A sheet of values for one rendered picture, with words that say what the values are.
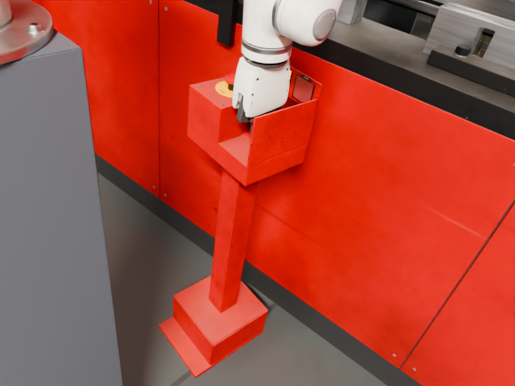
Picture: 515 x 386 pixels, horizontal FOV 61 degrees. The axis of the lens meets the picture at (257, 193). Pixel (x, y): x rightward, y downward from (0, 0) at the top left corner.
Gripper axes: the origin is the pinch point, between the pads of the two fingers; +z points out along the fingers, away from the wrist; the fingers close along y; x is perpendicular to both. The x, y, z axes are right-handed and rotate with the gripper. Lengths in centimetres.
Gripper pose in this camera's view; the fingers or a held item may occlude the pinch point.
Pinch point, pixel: (258, 131)
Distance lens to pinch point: 84.8
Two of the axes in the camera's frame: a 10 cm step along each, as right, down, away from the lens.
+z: -0.7, 7.3, 6.8
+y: -7.7, 3.9, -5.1
